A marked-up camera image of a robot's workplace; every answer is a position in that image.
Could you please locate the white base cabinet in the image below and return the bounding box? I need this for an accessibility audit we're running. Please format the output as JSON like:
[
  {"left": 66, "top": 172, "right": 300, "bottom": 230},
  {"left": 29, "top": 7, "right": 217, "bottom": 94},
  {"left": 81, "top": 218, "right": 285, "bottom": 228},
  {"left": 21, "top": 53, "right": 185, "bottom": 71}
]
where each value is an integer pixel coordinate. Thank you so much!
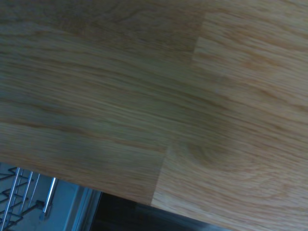
[{"left": 23, "top": 177, "right": 102, "bottom": 231}]

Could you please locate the silver cabinet bar handle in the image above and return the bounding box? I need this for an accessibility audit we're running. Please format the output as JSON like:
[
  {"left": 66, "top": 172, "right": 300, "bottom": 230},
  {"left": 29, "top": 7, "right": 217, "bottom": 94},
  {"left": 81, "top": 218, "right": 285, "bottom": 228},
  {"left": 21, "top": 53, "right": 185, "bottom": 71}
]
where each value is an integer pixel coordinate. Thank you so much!
[{"left": 42, "top": 177, "right": 57, "bottom": 214}]

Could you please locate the wire dishwasher rack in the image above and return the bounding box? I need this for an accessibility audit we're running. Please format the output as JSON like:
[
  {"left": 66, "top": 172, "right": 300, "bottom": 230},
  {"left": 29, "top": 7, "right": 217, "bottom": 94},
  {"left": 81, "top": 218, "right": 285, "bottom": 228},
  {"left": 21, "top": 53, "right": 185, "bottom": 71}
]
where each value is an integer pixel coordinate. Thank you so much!
[{"left": 0, "top": 165, "right": 42, "bottom": 231}]

